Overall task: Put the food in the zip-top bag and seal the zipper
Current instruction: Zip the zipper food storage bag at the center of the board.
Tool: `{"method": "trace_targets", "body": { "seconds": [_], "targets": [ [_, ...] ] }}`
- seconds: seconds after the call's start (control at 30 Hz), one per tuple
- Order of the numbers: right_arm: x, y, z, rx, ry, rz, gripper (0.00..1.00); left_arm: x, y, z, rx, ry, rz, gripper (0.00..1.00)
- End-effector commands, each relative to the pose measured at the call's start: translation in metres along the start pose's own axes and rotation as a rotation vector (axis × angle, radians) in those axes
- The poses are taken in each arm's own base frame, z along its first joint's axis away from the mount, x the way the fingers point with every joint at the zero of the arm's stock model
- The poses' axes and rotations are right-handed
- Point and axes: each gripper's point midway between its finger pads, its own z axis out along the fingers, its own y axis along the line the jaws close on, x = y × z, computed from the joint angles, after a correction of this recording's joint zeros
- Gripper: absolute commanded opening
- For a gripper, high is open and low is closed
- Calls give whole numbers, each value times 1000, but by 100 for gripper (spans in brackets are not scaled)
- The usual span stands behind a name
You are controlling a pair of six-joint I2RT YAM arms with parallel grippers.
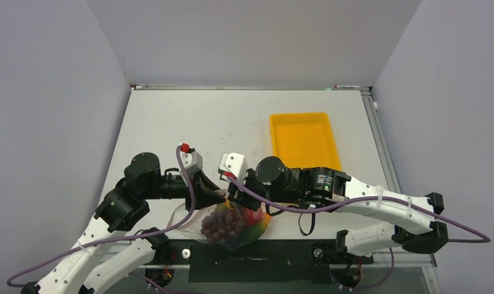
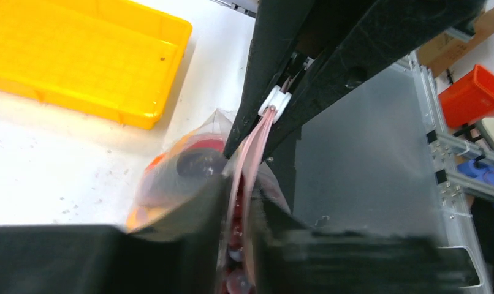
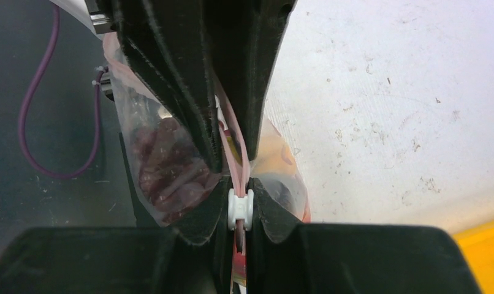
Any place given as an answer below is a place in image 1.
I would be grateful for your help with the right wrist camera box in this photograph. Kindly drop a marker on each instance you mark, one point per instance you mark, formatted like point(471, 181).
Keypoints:
point(233, 165)

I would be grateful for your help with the clear zip top bag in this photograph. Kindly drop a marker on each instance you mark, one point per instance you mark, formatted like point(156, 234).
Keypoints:
point(191, 227)

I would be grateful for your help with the yellow plastic tray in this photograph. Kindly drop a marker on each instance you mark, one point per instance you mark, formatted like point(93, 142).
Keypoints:
point(304, 140)

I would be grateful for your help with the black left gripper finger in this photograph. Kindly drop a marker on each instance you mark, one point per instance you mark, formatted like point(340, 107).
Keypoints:
point(205, 198)
point(206, 184)

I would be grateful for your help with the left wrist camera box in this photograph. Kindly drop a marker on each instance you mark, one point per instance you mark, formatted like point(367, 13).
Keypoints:
point(191, 159)

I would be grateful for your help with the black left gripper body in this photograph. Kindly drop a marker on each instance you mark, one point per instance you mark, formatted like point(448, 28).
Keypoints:
point(171, 185)

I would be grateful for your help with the aluminium frame rail right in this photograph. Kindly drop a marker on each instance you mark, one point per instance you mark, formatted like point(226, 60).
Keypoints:
point(371, 108)

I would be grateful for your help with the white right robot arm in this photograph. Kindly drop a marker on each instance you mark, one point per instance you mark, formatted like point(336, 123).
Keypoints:
point(401, 221)

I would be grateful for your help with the red tomato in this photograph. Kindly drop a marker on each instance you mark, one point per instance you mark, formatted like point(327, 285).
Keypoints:
point(253, 217)

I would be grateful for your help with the green orange mango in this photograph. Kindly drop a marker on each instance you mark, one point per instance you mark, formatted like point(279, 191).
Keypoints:
point(251, 234)

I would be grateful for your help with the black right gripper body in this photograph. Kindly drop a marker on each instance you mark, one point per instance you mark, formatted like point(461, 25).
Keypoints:
point(254, 184)

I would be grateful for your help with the red grape bunch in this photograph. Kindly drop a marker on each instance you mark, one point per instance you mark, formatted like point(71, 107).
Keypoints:
point(223, 225)

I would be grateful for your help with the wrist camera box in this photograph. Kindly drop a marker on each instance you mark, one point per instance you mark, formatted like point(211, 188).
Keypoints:
point(233, 165)
point(191, 159)

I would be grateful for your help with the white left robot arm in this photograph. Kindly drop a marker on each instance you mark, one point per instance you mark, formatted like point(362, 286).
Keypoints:
point(104, 253)

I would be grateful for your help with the aluminium frame rail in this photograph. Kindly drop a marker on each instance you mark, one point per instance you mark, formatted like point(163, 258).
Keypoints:
point(371, 108)
point(246, 88)

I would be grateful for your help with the aluminium frame rail back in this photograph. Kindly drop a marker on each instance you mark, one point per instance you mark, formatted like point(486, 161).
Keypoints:
point(246, 88)

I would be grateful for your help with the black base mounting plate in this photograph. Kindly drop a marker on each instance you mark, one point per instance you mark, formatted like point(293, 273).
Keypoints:
point(266, 260)

